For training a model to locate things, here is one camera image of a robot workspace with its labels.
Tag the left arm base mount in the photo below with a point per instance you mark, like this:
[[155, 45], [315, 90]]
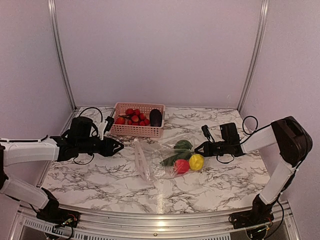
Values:
[[54, 214]]

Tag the green fake cucumber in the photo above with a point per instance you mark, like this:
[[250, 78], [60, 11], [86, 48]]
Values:
[[169, 161]]

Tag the red fake tomato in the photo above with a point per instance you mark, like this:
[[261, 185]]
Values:
[[181, 166]]

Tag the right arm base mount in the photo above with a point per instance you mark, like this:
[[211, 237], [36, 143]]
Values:
[[252, 215]]

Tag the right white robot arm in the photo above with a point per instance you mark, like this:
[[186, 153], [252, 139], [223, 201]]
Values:
[[286, 134]]

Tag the aluminium frame post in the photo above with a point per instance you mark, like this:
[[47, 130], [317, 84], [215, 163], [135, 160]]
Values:
[[59, 52], [261, 29]]

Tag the left aluminium frame post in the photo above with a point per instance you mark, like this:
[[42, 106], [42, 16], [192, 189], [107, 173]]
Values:
[[59, 52]]

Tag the clear zip top bag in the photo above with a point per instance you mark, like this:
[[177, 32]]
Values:
[[148, 155]]

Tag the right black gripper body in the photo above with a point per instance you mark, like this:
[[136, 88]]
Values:
[[216, 151]]

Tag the red fake strawberries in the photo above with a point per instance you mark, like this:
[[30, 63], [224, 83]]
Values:
[[134, 117]]

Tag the right aluminium frame post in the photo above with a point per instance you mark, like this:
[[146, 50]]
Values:
[[261, 29]]

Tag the red fake pepper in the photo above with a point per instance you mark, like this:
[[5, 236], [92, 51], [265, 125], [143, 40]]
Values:
[[120, 121]]

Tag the purple fake eggplant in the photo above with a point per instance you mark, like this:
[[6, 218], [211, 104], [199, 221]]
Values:
[[155, 118]]

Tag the green fake vegetable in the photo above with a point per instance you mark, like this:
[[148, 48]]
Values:
[[183, 145]]

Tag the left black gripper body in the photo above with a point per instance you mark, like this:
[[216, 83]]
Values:
[[84, 146]]

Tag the yellow fake lemon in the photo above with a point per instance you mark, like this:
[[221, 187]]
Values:
[[196, 162]]

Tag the pink perforated plastic basket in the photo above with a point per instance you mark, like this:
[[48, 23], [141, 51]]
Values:
[[138, 131]]

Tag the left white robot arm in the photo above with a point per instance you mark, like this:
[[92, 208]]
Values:
[[28, 150]]

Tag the front aluminium rail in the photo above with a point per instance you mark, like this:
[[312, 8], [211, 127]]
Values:
[[108, 225]]

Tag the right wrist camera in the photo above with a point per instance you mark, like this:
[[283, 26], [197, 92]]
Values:
[[207, 134]]

